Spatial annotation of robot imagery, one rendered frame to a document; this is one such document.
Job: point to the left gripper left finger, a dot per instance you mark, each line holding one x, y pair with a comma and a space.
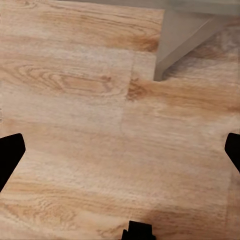
12, 149

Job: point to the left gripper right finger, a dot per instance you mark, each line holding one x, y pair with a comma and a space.
232, 149

